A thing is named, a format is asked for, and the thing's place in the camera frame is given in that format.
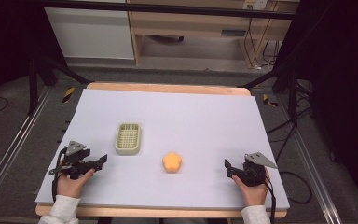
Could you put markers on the person's left hand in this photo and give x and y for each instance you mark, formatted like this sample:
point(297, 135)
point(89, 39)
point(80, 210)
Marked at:
point(71, 186)

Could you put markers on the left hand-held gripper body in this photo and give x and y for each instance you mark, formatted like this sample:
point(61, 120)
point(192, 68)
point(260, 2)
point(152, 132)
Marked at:
point(74, 155)

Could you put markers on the person's right hand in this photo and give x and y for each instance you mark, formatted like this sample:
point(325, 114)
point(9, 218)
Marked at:
point(254, 194)

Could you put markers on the light wooden desk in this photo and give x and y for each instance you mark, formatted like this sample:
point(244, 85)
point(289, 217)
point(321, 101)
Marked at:
point(186, 25)

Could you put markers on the metal floor rail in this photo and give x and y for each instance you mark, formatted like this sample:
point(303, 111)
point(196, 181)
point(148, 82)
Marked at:
point(12, 149)
point(317, 174)

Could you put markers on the white power strip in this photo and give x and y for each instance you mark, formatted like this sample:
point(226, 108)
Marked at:
point(254, 4)

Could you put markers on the white foam mat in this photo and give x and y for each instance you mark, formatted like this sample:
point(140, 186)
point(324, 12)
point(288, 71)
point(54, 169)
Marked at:
point(183, 124)

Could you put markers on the wooden table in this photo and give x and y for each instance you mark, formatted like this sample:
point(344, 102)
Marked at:
point(167, 88)

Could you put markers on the pale green slotted basket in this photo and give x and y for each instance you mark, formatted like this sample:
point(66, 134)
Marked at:
point(128, 138)

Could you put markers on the black metal stand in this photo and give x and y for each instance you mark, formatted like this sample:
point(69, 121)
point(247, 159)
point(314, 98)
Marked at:
point(292, 90)
point(33, 87)

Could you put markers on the white cabinet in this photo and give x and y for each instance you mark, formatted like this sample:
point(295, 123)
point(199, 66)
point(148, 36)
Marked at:
point(90, 34)

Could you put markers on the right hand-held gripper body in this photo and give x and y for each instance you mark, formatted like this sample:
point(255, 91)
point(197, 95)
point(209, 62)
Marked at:
point(254, 169)

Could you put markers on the black horizontal frame bar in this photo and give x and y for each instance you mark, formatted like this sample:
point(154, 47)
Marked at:
point(167, 8)

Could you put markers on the orange flower-shaped soap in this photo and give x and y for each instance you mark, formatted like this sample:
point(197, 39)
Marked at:
point(172, 162)

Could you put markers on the yellow black striped tape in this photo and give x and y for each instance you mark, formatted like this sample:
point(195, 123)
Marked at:
point(68, 94)
point(268, 101)

